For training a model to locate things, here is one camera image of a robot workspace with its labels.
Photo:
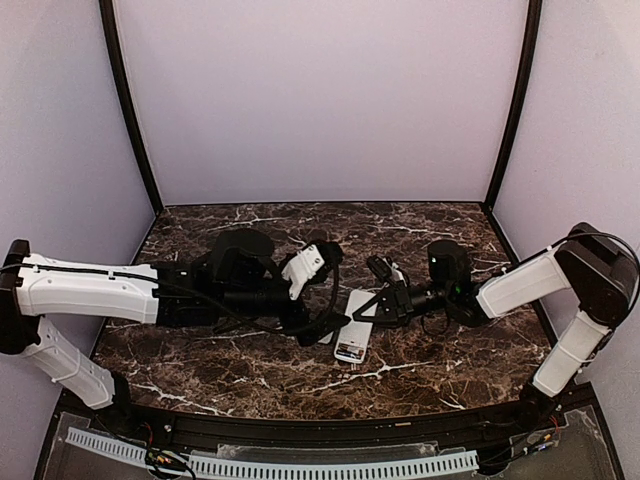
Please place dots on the left black frame post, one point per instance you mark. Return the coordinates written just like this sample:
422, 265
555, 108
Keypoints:
127, 107

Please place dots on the black front rail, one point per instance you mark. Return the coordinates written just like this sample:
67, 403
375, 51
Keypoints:
476, 427

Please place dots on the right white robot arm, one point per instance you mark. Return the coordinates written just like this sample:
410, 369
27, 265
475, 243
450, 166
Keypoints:
600, 268

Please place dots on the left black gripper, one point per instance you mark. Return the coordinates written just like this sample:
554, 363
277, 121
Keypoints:
293, 312

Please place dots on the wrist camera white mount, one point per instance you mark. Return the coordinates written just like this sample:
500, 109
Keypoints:
311, 265
387, 272

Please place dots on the white slotted cable duct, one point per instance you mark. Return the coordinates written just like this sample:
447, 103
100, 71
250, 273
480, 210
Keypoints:
417, 461

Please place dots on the right black frame post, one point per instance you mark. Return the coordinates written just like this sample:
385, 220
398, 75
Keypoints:
521, 83

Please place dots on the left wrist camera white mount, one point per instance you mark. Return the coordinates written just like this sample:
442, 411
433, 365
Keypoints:
311, 265

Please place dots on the black frame post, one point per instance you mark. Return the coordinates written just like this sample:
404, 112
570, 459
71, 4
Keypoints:
521, 83
127, 107

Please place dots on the white battery cover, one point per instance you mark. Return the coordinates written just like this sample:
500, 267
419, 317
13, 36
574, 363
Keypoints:
328, 338

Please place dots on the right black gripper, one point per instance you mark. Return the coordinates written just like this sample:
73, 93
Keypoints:
398, 300

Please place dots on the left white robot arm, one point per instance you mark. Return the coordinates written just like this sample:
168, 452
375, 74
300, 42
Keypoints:
237, 279

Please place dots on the white remote control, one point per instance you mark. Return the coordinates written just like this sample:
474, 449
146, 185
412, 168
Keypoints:
352, 340

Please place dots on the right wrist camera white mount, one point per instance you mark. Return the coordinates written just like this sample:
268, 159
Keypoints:
387, 272

